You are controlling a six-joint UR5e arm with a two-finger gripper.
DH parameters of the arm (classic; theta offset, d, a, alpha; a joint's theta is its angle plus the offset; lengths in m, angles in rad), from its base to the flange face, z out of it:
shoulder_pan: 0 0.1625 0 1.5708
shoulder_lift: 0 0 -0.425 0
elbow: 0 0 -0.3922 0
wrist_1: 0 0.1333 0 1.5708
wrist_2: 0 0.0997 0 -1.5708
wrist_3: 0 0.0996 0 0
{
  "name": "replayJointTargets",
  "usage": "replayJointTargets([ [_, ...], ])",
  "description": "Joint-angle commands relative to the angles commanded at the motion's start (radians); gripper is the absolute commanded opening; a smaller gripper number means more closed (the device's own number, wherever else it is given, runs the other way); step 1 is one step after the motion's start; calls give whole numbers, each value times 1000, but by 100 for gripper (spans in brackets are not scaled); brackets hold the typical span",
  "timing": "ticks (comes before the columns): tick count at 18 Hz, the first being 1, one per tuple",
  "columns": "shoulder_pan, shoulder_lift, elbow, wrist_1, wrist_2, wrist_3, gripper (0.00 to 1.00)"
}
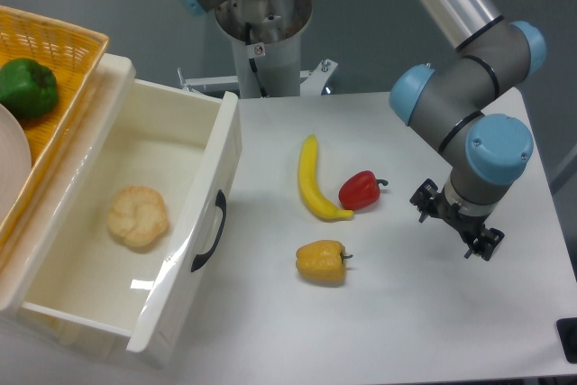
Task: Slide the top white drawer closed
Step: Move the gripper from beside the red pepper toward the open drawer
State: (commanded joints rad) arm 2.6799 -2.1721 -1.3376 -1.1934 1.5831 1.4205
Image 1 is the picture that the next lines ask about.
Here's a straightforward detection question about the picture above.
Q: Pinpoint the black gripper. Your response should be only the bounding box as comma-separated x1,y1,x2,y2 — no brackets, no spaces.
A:
409,179,505,261

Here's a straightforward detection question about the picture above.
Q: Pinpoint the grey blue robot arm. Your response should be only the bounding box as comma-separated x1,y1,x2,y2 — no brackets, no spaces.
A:
181,0,546,260

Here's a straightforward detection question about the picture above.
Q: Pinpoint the white drawer cabinet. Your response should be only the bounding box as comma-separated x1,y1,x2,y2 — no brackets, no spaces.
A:
1,54,135,358

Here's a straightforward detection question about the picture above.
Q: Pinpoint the red bell pepper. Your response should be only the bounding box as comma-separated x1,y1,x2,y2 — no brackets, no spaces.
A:
338,170,389,211

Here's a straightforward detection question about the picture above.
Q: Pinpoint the yellow bell pepper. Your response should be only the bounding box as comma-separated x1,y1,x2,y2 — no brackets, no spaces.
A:
295,240,353,287

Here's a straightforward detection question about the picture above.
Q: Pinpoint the yellow banana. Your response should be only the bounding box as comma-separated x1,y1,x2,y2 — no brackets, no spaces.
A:
298,134,354,222

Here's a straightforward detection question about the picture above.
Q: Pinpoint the black corner device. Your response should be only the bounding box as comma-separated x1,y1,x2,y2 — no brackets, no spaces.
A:
556,317,577,364

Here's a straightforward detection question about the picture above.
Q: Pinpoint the beige bread roll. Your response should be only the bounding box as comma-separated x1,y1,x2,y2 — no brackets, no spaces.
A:
106,186,169,249

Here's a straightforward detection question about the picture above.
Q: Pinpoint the yellow woven basket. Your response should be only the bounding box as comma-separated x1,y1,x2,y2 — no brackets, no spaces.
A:
1,6,109,245

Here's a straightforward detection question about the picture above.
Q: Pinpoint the white round plate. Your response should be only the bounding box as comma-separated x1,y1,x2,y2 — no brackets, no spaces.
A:
0,105,32,221

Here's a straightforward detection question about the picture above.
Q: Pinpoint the green bell pepper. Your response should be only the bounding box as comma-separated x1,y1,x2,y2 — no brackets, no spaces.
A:
1,58,59,120

